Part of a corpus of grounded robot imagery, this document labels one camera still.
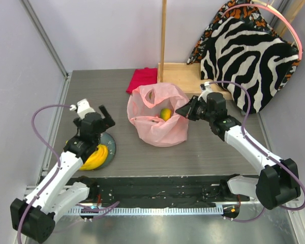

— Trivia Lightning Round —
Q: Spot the green mango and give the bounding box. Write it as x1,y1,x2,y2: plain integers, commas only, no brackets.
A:
160,108,172,121

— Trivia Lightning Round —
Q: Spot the pink plastic bag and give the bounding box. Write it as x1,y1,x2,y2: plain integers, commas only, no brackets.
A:
127,82,189,147

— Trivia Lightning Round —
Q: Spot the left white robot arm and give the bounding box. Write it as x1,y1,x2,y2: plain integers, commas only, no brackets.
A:
10,99,116,243

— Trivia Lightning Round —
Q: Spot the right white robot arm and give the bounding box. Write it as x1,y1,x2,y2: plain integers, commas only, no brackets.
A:
175,93,301,210

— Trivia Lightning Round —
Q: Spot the dark green plate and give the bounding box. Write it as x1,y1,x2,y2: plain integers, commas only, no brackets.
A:
97,132,116,170

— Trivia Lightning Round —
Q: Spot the yellow banana bunch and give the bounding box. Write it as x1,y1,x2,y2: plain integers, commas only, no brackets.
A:
79,144,109,171

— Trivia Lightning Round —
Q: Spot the red folded cloth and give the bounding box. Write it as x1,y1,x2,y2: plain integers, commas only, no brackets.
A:
126,67,158,94

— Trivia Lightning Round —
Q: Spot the zebra pattern cloth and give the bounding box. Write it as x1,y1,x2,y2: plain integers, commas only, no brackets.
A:
200,17,298,113

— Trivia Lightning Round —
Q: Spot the orange floral cloth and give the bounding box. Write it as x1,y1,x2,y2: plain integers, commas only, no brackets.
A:
188,1,303,110

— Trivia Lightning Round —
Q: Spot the pink hoop tube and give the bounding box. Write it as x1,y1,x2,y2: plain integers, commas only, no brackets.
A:
220,3,303,60

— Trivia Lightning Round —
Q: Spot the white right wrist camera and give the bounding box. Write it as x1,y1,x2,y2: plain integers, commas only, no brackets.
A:
199,81,213,101

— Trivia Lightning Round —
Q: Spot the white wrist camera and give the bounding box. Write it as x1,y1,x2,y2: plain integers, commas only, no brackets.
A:
69,99,95,119
199,81,213,101

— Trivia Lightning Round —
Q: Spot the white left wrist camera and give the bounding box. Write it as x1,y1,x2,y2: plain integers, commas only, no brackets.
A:
69,99,95,119

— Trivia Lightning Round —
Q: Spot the wooden stand with post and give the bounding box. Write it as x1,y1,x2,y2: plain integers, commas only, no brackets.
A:
158,1,225,96

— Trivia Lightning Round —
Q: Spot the white slotted cable duct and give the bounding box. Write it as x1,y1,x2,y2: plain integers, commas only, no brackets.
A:
64,205,223,218

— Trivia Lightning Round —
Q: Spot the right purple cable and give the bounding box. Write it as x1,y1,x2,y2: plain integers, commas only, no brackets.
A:
208,80,305,223

